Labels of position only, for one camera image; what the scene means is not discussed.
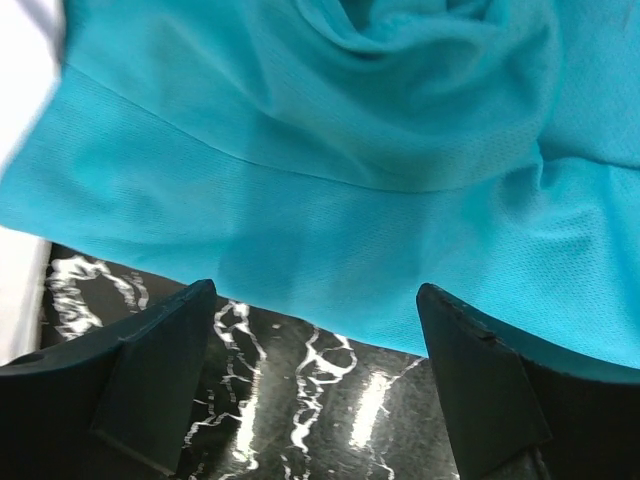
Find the teal t shirt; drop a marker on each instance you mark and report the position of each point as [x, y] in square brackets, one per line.
[324, 159]

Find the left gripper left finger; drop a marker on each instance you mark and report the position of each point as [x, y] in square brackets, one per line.
[114, 403]

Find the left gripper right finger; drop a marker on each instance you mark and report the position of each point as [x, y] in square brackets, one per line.
[519, 407]

